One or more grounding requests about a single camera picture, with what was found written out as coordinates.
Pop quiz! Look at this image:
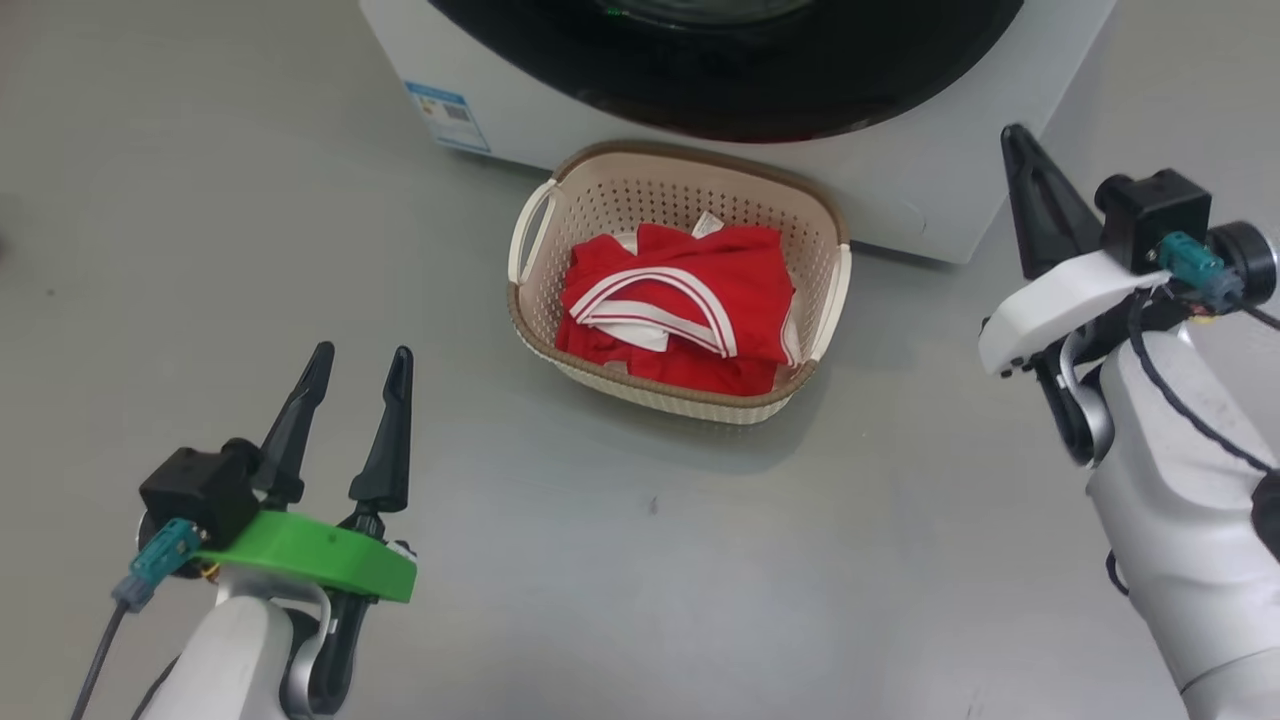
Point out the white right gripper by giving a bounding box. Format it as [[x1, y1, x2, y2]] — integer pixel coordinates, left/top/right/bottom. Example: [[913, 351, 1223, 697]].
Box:
[[978, 123, 1171, 467]]

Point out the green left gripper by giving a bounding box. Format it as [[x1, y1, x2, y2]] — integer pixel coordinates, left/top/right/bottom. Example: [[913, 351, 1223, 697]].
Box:
[[195, 341, 419, 716]]

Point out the red white-trimmed jersey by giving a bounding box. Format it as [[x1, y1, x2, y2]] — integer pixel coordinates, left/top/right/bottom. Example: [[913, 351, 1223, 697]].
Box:
[[555, 210, 804, 391]]

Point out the dark grey glass washer door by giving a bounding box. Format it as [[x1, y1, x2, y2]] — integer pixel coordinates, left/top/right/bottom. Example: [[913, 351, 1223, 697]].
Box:
[[425, 0, 1028, 144]]

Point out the white front-load washing machine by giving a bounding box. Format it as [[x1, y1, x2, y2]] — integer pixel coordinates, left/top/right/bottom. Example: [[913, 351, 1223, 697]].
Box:
[[358, 0, 1119, 266]]

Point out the cream perforated laundry basket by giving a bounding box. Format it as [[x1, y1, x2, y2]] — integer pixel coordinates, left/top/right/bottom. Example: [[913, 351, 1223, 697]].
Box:
[[506, 140, 853, 426]]

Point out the blue energy label sticker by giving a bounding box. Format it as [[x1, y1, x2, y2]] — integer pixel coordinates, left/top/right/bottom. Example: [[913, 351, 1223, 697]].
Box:
[[404, 80, 492, 155]]

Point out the right camera cable teal plug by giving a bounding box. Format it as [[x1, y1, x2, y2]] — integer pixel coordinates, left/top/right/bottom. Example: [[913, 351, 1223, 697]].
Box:
[[1158, 232, 1280, 331]]

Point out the camera cable teal plug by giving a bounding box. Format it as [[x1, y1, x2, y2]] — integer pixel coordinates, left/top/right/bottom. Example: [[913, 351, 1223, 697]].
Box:
[[1158, 232, 1280, 331], [70, 517, 204, 720]]

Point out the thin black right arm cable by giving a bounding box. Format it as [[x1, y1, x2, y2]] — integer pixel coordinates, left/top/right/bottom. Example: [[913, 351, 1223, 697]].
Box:
[[1128, 290, 1280, 473]]

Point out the left camera cable teal plug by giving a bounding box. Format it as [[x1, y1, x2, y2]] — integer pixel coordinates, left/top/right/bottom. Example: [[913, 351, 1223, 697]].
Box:
[[70, 517, 204, 720]]

